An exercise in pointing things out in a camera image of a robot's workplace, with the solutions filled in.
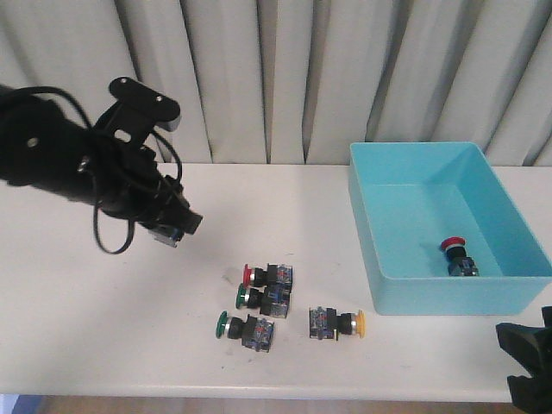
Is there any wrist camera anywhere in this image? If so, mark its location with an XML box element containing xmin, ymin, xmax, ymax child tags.
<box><xmin>109</xmin><ymin>77</ymin><xmax>181</xmax><ymax>132</ymax></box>

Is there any light blue plastic box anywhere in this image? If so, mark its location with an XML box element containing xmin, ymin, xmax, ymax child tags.
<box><xmin>348</xmin><ymin>142</ymin><xmax>551</xmax><ymax>315</ymax></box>

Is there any lower green push button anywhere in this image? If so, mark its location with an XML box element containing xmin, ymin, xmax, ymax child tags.
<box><xmin>215</xmin><ymin>310</ymin><xmax>275</xmax><ymax>353</ymax></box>

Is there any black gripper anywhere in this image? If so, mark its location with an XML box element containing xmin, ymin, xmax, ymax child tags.
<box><xmin>495</xmin><ymin>305</ymin><xmax>552</xmax><ymax>413</ymax></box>
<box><xmin>85</xmin><ymin>129</ymin><xmax>203</xmax><ymax>235</ymax></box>

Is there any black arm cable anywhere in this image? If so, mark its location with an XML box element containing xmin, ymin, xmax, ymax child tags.
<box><xmin>8</xmin><ymin>85</ymin><xmax>185</xmax><ymax>255</ymax></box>

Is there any upper green push button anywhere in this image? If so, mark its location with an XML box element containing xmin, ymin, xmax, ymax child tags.
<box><xmin>235</xmin><ymin>284</ymin><xmax>291</xmax><ymax>318</ymax></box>

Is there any yellow push button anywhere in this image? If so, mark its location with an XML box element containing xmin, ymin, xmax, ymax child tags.
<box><xmin>309</xmin><ymin>306</ymin><xmax>366</xmax><ymax>341</ymax></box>
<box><xmin>147</xmin><ymin>224</ymin><xmax>184</xmax><ymax>248</ymax></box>

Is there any green push button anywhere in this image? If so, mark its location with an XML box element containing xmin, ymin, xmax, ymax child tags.
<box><xmin>235</xmin><ymin>284</ymin><xmax>291</xmax><ymax>318</ymax></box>
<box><xmin>215</xmin><ymin>310</ymin><xmax>275</xmax><ymax>353</ymax></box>

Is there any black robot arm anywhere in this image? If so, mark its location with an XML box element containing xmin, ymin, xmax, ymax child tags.
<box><xmin>1</xmin><ymin>78</ymin><xmax>202</xmax><ymax>236</ymax></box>

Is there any grey pleated curtain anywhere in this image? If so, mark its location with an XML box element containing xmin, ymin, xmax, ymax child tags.
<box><xmin>1</xmin><ymin>1</ymin><xmax>551</xmax><ymax>166</ymax></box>

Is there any lying yellow push button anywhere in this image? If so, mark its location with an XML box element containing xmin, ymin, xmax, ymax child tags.
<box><xmin>309</xmin><ymin>306</ymin><xmax>366</xmax><ymax>341</ymax></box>

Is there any red push button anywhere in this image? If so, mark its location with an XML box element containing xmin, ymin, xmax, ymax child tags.
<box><xmin>242</xmin><ymin>264</ymin><xmax>293</xmax><ymax>290</ymax></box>
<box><xmin>440</xmin><ymin>236</ymin><xmax>480</xmax><ymax>277</ymax></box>

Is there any lying red push button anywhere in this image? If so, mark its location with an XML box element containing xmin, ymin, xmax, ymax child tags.
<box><xmin>242</xmin><ymin>264</ymin><xmax>293</xmax><ymax>290</ymax></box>

